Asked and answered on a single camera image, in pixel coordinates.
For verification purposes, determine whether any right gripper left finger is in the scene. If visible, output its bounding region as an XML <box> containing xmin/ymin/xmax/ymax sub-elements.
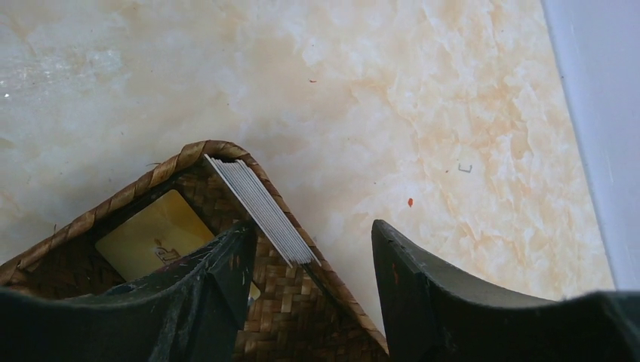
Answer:
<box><xmin>1</xmin><ymin>222</ymin><xmax>257</xmax><ymax>361</ymax></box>

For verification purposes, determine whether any white edged card stack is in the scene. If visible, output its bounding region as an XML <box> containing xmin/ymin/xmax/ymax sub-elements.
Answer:
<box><xmin>204</xmin><ymin>155</ymin><xmax>319</xmax><ymax>266</ymax></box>

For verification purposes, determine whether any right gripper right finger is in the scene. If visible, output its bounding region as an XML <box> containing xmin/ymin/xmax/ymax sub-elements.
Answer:
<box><xmin>371</xmin><ymin>219</ymin><xmax>639</xmax><ymax>361</ymax></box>

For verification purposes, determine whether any woven wicker tray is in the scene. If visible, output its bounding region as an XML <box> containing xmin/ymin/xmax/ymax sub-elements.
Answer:
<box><xmin>1</xmin><ymin>140</ymin><xmax>388</xmax><ymax>361</ymax></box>

